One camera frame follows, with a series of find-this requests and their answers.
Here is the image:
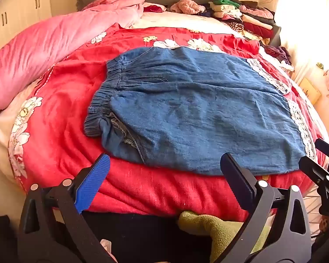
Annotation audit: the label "yellow box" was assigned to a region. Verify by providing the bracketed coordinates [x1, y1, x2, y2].
[299, 77, 322, 105]

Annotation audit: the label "green fleece garment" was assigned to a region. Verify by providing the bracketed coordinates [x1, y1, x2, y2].
[178, 210, 269, 263]

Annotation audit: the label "dark red cloth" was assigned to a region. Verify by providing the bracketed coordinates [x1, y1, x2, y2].
[143, 4, 165, 13]

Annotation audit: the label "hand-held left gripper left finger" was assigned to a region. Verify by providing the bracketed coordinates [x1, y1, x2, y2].
[18, 153, 116, 263]

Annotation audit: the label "purple crumpled clothes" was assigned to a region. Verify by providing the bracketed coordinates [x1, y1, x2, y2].
[265, 45, 292, 66]

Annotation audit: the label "cream wardrobe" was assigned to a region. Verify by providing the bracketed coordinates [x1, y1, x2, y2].
[0, 0, 51, 58]

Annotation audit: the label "pink fluffy garment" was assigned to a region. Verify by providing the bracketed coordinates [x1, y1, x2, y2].
[170, 0, 206, 15]

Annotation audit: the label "pile of folded clothes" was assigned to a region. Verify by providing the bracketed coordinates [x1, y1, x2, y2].
[203, 0, 281, 47]

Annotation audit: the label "red floral bedsheet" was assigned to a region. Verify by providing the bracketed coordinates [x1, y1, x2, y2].
[8, 23, 329, 222]

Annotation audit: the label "black cloth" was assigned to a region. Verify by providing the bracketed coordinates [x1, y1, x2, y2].
[82, 211, 211, 263]

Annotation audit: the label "metal wire rack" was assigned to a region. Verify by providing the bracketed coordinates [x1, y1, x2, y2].
[304, 189, 325, 237]

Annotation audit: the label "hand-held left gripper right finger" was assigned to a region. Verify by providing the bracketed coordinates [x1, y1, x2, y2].
[214, 153, 311, 263]

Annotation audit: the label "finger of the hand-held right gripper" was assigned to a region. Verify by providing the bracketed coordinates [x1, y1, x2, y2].
[298, 156, 329, 190]
[315, 138, 329, 162]

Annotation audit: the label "white curtain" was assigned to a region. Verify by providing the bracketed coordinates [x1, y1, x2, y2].
[274, 0, 329, 88]

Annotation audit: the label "pink blanket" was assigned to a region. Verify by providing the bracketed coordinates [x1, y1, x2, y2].
[0, 0, 146, 121]

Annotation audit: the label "blue denim pants lace trim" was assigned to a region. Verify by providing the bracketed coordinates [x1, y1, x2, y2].
[84, 46, 318, 176]

